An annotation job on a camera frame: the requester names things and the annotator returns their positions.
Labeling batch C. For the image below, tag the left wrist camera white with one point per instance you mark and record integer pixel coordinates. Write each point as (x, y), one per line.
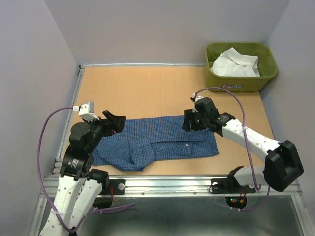
(86, 111)

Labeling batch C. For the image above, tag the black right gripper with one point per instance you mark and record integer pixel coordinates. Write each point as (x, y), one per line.
(188, 115)

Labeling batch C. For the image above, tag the green plastic bin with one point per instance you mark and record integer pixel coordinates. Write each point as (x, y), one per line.
(266, 66)

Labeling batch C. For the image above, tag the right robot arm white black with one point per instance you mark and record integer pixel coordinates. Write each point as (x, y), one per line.
(282, 164)

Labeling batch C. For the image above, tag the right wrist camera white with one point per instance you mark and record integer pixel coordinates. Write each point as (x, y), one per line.
(194, 99)

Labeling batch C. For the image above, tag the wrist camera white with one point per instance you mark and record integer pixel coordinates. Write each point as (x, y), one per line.
(194, 99)
(86, 111)

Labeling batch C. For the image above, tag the white cloth in bin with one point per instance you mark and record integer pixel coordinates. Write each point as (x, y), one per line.
(231, 63)

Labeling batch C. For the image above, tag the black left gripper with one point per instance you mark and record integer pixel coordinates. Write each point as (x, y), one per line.
(117, 122)

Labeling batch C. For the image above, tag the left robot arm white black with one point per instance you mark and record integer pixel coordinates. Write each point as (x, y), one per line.
(78, 184)

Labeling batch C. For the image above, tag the blue plaid long sleeve shirt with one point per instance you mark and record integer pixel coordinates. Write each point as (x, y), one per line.
(144, 141)

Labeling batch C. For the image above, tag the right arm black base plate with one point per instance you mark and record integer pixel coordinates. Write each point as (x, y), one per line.
(236, 195)

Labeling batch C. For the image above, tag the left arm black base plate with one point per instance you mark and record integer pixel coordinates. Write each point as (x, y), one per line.
(116, 187)

